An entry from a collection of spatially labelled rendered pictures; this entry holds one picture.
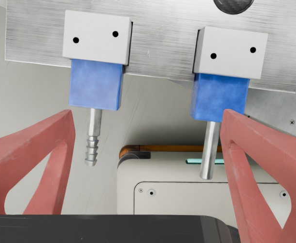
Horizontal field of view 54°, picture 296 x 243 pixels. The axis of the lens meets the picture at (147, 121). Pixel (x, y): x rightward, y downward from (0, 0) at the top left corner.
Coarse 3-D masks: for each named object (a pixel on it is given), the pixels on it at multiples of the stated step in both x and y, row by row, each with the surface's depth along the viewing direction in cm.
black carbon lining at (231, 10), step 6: (216, 0) 25; (222, 0) 25; (228, 0) 25; (234, 0) 25; (240, 0) 25; (246, 0) 25; (252, 0) 25; (222, 6) 25; (228, 6) 25; (234, 6) 25; (240, 6) 25; (246, 6) 25; (228, 12) 25; (234, 12) 25; (240, 12) 25
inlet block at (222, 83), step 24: (216, 48) 23; (240, 48) 23; (264, 48) 23; (192, 72) 27; (216, 72) 23; (240, 72) 23; (192, 96) 27; (216, 96) 25; (240, 96) 25; (216, 120) 25; (216, 144) 26
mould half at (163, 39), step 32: (32, 0) 25; (64, 0) 25; (96, 0) 25; (128, 0) 25; (160, 0) 25; (192, 0) 25; (256, 0) 25; (288, 0) 25; (32, 32) 25; (160, 32) 25; (192, 32) 25; (288, 32) 25; (64, 64) 26; (160, 64) 26; (192, 64) 26; (288, 64) 26
